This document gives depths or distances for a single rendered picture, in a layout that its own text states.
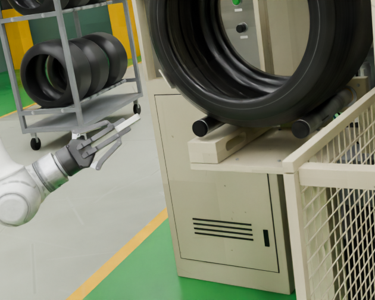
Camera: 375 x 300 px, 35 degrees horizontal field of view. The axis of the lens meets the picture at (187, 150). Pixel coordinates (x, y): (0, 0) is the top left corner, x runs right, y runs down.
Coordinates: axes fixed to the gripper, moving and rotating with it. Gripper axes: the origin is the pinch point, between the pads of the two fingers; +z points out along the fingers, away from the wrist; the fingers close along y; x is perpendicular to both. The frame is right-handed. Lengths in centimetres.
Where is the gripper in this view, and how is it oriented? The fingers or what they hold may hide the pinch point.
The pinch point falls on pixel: (127, 123)
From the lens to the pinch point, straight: 158.5
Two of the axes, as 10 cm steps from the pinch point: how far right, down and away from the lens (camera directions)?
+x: 0.5, -0.8, -10.0
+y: 5.5, 8.4, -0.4
